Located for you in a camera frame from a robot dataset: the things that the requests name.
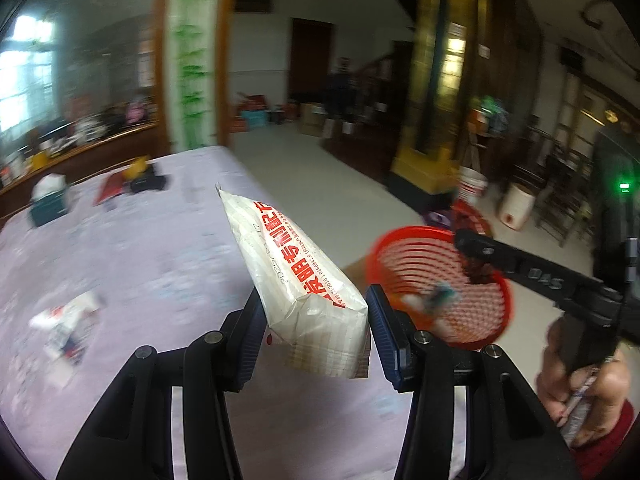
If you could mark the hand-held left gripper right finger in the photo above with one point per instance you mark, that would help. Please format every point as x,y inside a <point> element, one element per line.
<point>387,335</point>

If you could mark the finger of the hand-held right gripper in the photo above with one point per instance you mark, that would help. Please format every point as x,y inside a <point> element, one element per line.
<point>520,265</point>

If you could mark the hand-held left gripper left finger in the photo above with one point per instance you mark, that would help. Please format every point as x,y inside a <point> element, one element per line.
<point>247,345</point>

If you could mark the teal packet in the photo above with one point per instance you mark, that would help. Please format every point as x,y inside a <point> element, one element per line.
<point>442,296</point>

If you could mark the red plastic mesh basket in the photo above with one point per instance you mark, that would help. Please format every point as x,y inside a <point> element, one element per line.
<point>400,260</point>

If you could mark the white paper packet red print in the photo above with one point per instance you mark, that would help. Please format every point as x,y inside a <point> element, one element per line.
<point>280,260</point>

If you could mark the person's right forearm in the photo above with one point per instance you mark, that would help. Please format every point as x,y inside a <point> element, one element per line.
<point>605,455</point>

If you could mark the person's right hand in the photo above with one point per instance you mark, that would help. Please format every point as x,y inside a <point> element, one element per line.
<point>550,380</point>

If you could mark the white crumpled paper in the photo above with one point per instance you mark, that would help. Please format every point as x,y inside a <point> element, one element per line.
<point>414,302</point>

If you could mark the white plastic barrel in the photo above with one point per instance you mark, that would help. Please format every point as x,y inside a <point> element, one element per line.
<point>516,207</point>

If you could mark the dark wooden chair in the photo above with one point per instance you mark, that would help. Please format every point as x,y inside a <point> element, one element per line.
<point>562,195</point>

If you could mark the white plastic bucket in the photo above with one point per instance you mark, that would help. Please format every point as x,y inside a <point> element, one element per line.
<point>472,186</point>

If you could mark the purple mop head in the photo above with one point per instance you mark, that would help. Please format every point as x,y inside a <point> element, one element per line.
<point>437,218</point>

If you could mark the dark wooden cabinet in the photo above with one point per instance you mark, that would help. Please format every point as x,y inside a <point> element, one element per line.
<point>485,150</point>

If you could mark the green plastic bags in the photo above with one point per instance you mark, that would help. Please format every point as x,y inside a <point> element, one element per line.
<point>490,112</point>

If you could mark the white printed wrapper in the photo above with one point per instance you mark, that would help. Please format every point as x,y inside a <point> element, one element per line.
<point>67,325</point>

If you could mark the gold pillar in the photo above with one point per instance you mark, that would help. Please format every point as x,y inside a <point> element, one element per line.
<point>430,85</point>

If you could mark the yellow box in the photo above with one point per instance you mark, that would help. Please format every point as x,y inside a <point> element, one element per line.
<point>135,167</point>

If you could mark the teal gift box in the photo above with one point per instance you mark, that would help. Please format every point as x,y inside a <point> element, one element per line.
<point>253,120</point>

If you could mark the cardboard box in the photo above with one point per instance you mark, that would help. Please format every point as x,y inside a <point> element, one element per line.
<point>312,119</point>

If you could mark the teal tissue box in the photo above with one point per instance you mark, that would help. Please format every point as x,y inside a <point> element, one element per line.
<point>47,205</point>

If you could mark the wooden sideboard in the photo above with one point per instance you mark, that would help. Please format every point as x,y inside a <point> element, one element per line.
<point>75,160</point>

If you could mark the brown wooden door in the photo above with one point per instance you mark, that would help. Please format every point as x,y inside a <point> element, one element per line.
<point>310,60</point>

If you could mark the window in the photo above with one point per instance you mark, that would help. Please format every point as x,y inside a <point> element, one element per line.
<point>22,75</point>

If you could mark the black wall speaker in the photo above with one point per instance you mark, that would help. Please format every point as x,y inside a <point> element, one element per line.
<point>571,57</point>

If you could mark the green bamboo wall decal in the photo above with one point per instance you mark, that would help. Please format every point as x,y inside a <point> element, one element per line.
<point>190,70</point>

